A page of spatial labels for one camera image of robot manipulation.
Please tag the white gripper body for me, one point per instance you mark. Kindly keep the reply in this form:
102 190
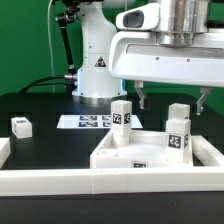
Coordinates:
136 56

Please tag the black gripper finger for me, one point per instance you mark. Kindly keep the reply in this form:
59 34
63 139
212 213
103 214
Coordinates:
139 87
197 108

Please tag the white square tabletop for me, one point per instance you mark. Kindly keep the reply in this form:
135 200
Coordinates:
146 149

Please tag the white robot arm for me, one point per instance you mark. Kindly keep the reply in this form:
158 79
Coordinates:
169 41

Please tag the white marker tag sheet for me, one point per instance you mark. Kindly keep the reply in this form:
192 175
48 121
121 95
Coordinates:
91 122

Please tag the white U-shaped obstacle fence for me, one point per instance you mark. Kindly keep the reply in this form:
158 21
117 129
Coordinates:
47 168

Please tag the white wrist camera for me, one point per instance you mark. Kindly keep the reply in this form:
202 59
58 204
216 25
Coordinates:
141 18

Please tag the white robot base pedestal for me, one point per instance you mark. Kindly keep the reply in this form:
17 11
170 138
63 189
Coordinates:
95 85

